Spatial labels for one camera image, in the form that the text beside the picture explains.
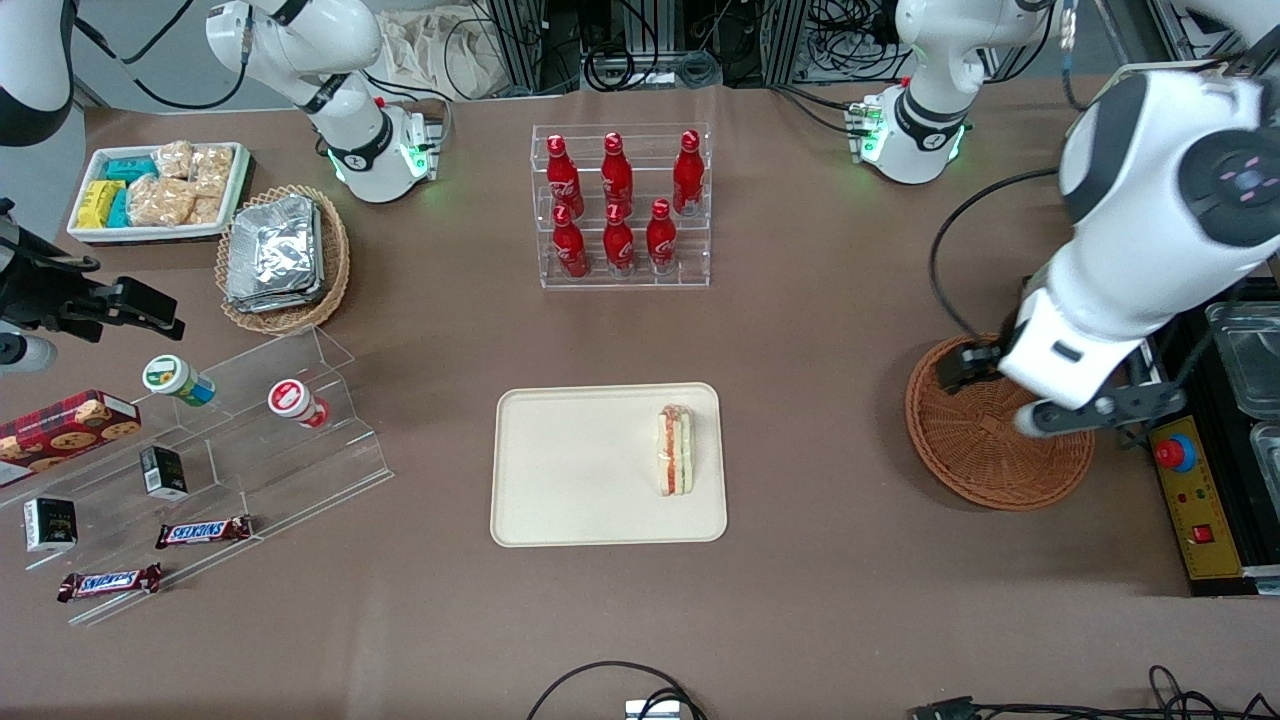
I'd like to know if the aluminium frame post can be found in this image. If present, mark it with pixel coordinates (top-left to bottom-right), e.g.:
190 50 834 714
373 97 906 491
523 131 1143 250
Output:
760 0 806 86
485 0 546 96

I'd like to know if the green lid cup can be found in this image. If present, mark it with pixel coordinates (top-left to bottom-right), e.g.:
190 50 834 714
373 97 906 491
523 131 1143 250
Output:
142 354 217 407

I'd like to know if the clear acrylic stepped shelf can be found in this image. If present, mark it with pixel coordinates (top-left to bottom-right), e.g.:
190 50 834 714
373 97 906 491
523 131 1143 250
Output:
0 325 394 628

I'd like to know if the snickers bar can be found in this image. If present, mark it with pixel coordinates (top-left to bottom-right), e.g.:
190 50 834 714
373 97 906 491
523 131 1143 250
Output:
155 515 253 550
57 563 163 603

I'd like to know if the white rectangular snack tray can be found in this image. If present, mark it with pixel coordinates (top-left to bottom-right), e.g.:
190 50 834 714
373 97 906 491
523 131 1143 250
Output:
67 141 251 246

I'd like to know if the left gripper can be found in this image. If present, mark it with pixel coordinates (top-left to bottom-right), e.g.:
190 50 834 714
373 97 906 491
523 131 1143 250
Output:
935 282 1146 411

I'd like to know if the red plaid cookie box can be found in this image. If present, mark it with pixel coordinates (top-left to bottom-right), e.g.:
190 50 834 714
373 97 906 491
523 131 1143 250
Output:
0 389 142 488

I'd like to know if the clear plastic container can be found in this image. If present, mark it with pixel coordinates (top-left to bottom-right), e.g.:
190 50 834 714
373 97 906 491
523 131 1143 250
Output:
1205 302 1280 419
1250 420 1280 491

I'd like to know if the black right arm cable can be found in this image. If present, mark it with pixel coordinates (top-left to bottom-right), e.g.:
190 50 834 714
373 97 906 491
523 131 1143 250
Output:
70 0 251 111

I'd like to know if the red lid cup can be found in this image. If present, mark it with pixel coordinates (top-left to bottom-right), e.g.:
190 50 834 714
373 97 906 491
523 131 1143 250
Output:
267 378 331 430

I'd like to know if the clear acrylic bottle rack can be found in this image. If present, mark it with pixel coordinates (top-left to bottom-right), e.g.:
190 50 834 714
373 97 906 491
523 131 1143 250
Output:
531 123 713 291

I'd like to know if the light oval wicker basket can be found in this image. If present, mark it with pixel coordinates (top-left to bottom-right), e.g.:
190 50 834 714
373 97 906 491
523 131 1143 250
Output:
215 184 351 336

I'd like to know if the black machine with yellow panel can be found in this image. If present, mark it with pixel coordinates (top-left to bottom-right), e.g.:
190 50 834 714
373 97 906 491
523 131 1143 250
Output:
1140 290 1280 598

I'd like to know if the beige cloth bag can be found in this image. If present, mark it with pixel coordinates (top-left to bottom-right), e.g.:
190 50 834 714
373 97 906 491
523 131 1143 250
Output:
375 8 511 101

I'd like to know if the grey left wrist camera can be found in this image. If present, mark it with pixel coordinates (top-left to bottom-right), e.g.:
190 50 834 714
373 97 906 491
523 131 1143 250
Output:
1015 383 1188 439

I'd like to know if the black cable with connector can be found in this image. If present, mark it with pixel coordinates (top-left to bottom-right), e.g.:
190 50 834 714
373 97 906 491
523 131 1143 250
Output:
908 665 1280 720

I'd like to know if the yellow snack pack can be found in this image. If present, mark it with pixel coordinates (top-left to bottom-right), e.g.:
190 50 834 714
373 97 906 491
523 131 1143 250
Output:
77 180 126 229

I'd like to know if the triangle sandwich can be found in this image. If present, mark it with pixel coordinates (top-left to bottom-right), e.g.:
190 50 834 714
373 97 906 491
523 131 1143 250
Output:
655 404 695 497

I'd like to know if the coiled black cable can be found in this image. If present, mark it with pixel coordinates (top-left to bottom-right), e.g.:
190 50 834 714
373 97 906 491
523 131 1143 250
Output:
583 45 636 93

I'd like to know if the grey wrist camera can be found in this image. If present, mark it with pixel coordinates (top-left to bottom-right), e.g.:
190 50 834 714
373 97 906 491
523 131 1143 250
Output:
1015 383 1188 439
0 335 57 374

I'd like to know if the red cola bottle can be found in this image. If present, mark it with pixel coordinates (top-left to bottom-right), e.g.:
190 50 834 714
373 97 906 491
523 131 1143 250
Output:
545 134 585 216
646 198 678 276
601 132 635 213
552 205 590 280
603 203 636 277
672 130 705 217

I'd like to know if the round brown wicker basket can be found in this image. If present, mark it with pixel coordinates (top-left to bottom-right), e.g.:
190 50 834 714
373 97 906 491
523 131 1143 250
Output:
905 335 1096 512

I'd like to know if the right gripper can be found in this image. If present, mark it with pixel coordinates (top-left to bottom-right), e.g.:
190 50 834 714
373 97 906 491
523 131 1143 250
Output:
0 200 187 342

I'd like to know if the looped black cable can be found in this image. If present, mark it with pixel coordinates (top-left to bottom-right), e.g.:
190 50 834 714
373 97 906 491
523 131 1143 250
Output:
527 660 708 720

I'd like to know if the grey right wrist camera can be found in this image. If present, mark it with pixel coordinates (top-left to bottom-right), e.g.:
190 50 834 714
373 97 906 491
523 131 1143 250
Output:
0 335 57 374

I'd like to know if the cream plastic tray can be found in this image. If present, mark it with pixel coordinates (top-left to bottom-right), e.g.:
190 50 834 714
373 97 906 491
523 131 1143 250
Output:
490 382 729 548

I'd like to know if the small black carton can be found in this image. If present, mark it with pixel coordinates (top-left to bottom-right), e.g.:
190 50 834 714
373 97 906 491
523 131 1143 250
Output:
139 445 189 501
23 496 79 554

